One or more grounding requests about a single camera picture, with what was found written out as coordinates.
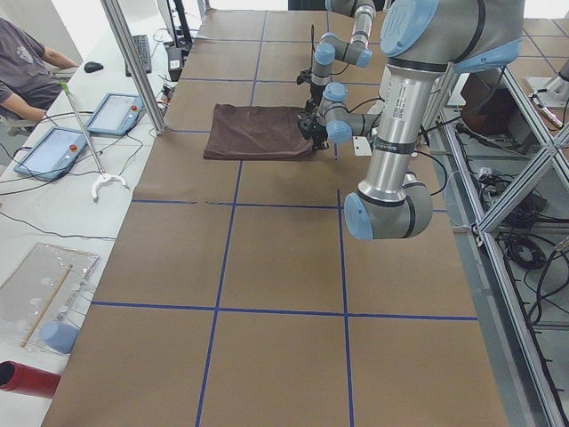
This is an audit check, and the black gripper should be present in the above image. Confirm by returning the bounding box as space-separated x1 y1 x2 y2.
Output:
297 110 329 149
296 66 327 111

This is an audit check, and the dark brown t-shirt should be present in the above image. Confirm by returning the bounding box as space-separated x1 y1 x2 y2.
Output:
204 104 313 160

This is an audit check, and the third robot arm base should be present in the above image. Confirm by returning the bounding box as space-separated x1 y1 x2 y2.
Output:
525 61 568 108

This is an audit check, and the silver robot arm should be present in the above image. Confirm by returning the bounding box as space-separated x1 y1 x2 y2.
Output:
297 0 378 114
298 0 525 240

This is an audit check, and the black keyboard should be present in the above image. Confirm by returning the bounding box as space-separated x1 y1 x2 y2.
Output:
132 35 152 74

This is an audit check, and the brown table cover mat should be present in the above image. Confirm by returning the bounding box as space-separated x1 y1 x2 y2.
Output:
44 10 508 426

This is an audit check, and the far blue teach pendant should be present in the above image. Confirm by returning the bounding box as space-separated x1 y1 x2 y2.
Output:
85 93 144 136

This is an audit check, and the blue teach pendant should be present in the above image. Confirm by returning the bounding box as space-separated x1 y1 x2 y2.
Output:
85 93 144 136
13 127 87 181

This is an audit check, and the metal reacher grabber tool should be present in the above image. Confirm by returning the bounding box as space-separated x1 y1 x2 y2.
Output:
60 82 130 203

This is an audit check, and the black computer mouse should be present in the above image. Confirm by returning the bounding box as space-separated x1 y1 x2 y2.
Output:
84 61 104 74

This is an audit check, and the near blue teach pendant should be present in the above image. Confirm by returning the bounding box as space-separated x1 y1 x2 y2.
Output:
13 127 87 181

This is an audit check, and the seated person grey shirt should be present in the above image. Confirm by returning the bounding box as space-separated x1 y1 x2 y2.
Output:
1 19 78 124

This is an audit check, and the wooden stick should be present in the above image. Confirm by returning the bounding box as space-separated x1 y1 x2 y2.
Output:
20 264 73 348

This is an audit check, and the blue plastic cup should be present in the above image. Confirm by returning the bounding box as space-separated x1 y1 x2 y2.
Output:
40 321 79 354

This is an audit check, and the red cylinder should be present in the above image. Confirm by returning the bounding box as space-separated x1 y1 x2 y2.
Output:
1 361 60 399

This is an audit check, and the aluminium frame post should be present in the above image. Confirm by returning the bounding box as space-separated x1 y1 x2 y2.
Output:
100 0 166 135

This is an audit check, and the black cable bundle on floor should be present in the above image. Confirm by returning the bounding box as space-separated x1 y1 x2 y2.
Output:
457 164 569 339

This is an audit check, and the aluminium frame rail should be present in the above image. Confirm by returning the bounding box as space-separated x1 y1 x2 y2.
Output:
417 66 569 427

